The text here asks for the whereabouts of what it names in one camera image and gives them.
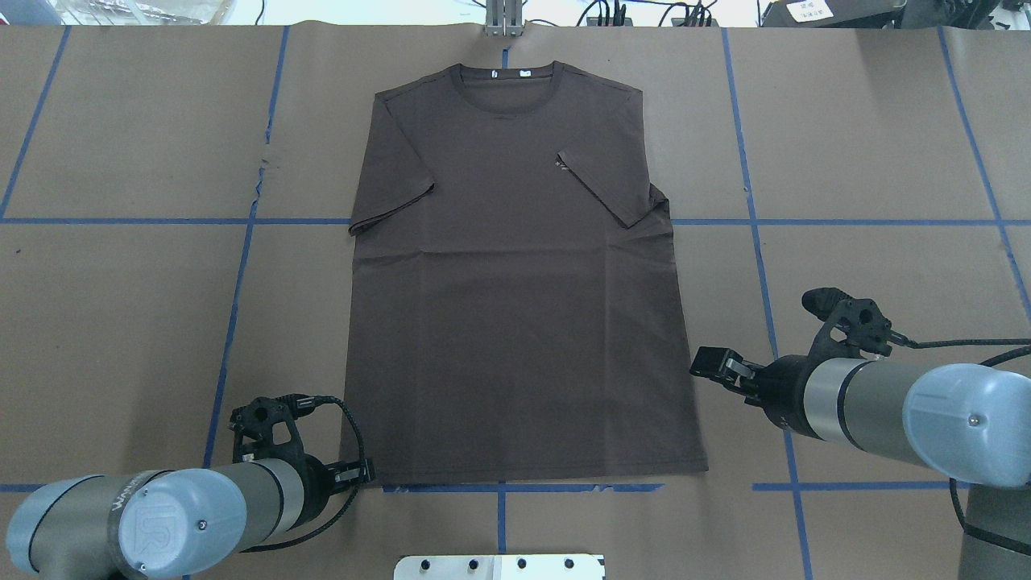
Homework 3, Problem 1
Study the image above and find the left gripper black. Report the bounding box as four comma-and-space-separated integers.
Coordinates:
300, 455, 376, 504

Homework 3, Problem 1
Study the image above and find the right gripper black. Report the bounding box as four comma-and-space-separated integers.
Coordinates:
689, 346, 810, 437

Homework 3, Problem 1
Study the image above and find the brown t-shirt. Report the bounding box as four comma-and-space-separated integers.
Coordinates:
346, 61, 710, 486

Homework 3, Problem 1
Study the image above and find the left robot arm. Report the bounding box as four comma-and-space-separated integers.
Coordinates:
5, 456, 375, 579

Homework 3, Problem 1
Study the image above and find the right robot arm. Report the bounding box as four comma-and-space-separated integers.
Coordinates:
689, 346, 1030, 579

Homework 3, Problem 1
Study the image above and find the right usb hub orange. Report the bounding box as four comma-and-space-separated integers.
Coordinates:
656, 1, 718, 28

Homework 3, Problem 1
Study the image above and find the usb hub orange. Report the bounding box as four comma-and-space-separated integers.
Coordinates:
575, 1, 632, 28
656, 1, 718, 28

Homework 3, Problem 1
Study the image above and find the black box with label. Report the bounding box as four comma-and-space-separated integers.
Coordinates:
760, 1, 907, 29

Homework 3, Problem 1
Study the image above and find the left usb hub orange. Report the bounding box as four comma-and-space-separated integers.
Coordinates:
575, 1, 632, 28

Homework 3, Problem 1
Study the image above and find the clear plastic bag tray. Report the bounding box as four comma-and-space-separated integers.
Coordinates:
48, 1, 236, 26

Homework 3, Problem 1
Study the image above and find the left camera cable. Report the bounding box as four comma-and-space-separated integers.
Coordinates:
242, 395, 365, 553

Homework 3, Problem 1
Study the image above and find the camera cable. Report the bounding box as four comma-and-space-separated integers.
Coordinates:
242, 395, 365, 553
886, 332, 1031, 367

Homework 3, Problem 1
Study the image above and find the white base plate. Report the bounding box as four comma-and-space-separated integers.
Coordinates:
392, 553, 607, 579

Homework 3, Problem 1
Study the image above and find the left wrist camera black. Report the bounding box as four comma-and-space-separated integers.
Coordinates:
228, 393, 314, 465

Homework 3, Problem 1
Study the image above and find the right camera cable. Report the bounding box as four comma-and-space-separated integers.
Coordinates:
886, 332, 1031, 367

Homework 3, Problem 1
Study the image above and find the aluminium frame post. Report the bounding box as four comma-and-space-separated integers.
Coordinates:
478, 0, 525, 37

